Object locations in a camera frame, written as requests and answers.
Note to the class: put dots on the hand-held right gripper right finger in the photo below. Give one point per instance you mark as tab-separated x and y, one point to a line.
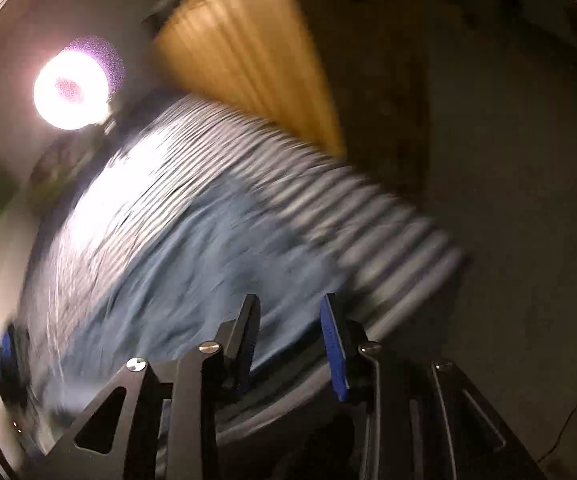
333	350

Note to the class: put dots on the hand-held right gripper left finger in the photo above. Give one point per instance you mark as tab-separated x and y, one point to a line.
247	345

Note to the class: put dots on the light blue denim pants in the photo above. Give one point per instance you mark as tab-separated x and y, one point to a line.
193	270

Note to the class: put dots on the grey striped bed sheet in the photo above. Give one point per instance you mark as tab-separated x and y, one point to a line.
248	160

